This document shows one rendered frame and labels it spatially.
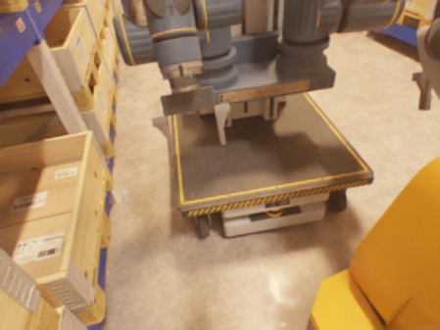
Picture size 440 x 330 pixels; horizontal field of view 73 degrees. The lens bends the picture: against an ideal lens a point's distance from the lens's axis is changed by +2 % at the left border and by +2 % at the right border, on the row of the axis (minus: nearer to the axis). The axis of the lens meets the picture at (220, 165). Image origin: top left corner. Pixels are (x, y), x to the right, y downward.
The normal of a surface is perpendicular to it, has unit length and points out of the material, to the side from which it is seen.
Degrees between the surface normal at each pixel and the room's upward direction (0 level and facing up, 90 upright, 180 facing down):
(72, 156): 90
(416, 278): 74
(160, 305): 0
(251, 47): 90
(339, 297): 22
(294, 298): 0
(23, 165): 90
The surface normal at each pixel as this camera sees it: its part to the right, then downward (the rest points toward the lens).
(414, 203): -0.95, 0.00
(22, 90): 0.23, 0.63
